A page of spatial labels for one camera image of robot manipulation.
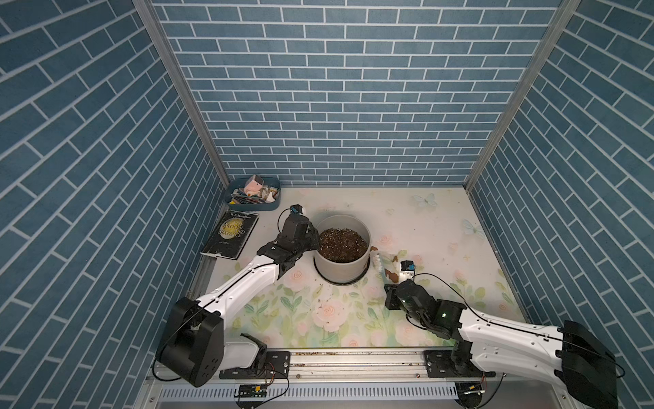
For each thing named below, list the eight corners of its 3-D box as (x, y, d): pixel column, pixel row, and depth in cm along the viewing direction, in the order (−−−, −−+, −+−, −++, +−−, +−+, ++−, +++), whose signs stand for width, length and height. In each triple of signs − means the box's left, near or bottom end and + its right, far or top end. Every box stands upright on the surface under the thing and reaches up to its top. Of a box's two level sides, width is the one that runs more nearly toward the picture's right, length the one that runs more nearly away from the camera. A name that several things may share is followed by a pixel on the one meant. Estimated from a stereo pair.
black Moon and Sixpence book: (202, 254, 99) (200, 251, 98) (227, 212, 113) (226, 209, 111) (238, 260, 98) (237, 257, 96) (259, 217, 111) (258, 214, 110)
